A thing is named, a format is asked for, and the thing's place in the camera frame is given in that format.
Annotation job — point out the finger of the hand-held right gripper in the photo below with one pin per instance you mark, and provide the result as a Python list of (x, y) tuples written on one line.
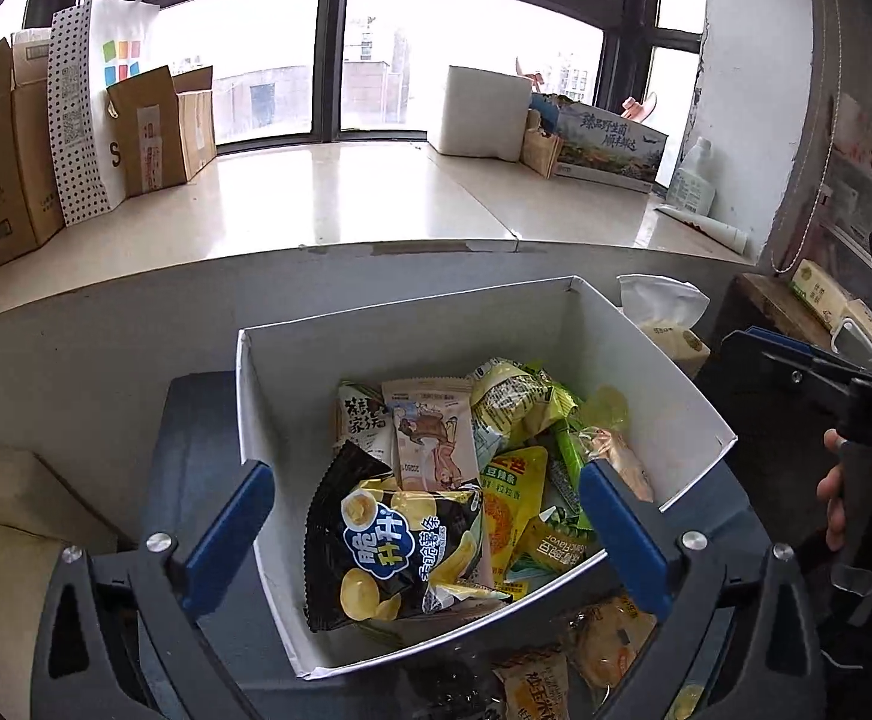
[(773, 349)]

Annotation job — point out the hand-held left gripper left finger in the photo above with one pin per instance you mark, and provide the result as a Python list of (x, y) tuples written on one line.
[(230, 532)]

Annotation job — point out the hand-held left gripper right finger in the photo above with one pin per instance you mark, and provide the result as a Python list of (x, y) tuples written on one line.
[(623, 532)]

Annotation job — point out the green snack packet white lettering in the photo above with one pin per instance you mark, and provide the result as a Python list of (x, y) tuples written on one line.
[(556, 540)]

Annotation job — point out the slim green snack packet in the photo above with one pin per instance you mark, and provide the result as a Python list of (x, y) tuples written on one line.
[(567, 480)]

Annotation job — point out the clear packet pale snacks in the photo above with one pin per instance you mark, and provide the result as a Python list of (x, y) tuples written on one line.
[(616, 435)]

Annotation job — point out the yellow snack packet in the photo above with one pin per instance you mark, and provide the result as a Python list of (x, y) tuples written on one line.
[(511, 510)]

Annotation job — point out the white cardboard box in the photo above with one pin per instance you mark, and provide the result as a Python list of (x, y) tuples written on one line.
[(293, 427)]

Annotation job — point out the black potato chip bag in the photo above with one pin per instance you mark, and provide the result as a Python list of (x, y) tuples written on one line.
[(391, 540)]

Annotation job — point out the yellow-green snack packet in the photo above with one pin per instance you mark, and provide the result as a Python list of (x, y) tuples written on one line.
[(515, 405)]

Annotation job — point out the beige snack packet brown figure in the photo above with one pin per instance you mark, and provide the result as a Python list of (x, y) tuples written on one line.
[(432, 435)]

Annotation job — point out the person's right hand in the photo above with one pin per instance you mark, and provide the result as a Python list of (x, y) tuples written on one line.
[(833, 487)]

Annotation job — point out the wooden side table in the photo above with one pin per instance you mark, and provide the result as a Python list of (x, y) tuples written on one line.
[(766, 300)]

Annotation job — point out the cream tissue pack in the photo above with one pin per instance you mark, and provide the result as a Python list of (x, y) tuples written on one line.
[(826, 292)]

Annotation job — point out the white black alarm clock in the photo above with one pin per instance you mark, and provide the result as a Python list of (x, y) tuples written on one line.
[(859, 337)]

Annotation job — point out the tissue box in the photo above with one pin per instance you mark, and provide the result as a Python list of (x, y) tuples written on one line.
[(668, 330)]

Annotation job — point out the yellow pastry packet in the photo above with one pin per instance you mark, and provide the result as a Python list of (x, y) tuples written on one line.
[(608, 641)]

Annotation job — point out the blue table cloth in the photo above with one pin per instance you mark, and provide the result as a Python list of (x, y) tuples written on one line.
[(196, 427)]

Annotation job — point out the white tube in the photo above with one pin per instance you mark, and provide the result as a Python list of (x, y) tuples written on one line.
[(706, 229)]

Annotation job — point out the orange snack packet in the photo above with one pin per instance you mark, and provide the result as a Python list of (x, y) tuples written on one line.
[(537, 690)]

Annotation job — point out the white plastic bottle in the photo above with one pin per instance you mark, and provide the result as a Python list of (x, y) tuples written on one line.
[(691, 184)]

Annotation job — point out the grey stitched hanging fabric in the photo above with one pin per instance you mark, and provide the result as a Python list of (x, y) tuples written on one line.
[(807, 127)]

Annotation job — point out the cream sofa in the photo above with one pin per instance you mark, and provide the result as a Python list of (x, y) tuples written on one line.
[(9, 577)]

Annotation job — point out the landscape printed box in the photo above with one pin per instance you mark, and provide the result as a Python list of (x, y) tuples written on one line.
[(608, 146)]

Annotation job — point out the pink toy figure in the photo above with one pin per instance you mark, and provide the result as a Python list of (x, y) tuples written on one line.
[(532, 75), (642, 106)]

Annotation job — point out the white foam box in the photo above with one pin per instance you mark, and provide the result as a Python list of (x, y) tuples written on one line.
[(477, 116)]

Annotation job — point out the small open cardboard box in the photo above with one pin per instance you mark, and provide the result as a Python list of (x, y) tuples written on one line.
[(158, 135)]

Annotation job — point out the polka-dot paper bag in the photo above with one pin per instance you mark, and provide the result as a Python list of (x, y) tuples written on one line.
[(95, 127)]

